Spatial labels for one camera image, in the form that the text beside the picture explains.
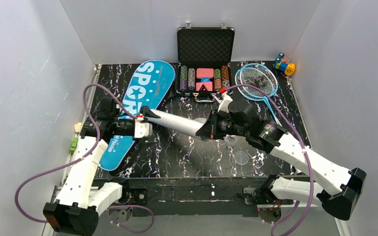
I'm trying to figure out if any white shuttlecock tube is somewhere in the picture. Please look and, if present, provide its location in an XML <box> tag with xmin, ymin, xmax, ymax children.
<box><xmin>148</xmin><ymin>109</ymin><xmax>210</xmax><ymax>141</ymax></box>

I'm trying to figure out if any white shuttlecock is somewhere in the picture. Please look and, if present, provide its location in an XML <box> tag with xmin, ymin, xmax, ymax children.
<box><xmin>224</xmin><ymin>135</ymin><xmax>238</xmax><ymax>148</ymax></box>

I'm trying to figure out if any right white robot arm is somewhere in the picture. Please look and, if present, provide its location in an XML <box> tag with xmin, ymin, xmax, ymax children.
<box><xmin>195</xmin><ymin>102</ymin><xmax>367</xmax><ymax>220</ymax></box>

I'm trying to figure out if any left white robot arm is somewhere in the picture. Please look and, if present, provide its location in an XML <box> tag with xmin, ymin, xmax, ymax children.
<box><xmin>43</xmin><ymin>98</ymin><xmax>159</xmax><ymax>236</ymax></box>

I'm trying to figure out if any blue badminton racket upper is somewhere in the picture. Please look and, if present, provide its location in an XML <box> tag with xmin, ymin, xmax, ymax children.
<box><xmin>235</xmin><ymin>67</ymin><xmax>283</xmax><ymax>127</ymax></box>

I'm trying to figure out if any blue badminton racket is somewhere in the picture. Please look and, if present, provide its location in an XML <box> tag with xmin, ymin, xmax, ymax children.
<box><xmin>239</xmin><ymin>63</ymin><xmax>279</xmax><ymax>97</ymax></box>
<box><xmin>235</xmin><ymin>67</ymin><xmax>283</xmax><ymax>127</ymax></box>

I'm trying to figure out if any blue badminton racket lower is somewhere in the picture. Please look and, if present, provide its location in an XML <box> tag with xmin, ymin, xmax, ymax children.
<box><xmin>239</xmin><ymin>63</ymin><xmax>279</xmax><ymax>97</ymax></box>

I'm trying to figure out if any blue racket cover bag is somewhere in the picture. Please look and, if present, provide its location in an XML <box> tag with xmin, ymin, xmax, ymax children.
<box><xmin>100</xmin><ymin>60</ymin><xmax>175</xmax><ymax>171</ymax></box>

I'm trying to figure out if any clear plastic tube lid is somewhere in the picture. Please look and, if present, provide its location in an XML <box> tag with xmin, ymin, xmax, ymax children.
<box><xmin>234</xmin><ymin>151</ymin><xmax>249</xmax><ymax>166</ymax></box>

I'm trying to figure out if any black poker chip case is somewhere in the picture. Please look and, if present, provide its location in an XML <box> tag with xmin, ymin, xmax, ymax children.
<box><xmin>175</xmin><ymin>27</ymin><xmax>235</xmax><ymax>103</ymax></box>

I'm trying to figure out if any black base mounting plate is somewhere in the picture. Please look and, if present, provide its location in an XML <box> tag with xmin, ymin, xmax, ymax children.
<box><xmin>91</xmin><ymin>176</ymin><xmax>310</xmax><ymax>218</ymax></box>

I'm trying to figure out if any colourful toy block train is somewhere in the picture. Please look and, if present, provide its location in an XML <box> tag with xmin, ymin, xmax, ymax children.
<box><xmin>273</xmin><ymin>53</ymin><xmax>296</xmax><ymax>76</ymax></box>

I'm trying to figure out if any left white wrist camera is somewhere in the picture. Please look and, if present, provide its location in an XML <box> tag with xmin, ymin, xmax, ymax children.
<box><xmin>134</xmin><ymin>114</ymin><xmax>153</xmax><ymax>139</ymax></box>

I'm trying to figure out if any green clip on rail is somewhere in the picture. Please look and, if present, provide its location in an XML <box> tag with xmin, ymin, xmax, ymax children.
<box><xmin>69</xmin><ymin>137</ymin><xmax>79</xmax><ymax>154</ymax></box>

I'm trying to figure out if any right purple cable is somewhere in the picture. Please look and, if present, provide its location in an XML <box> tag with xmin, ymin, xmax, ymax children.
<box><xmin>225</xmin><ymin>84</ymin><xmax>315</xmax><ymax>236</ymax></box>

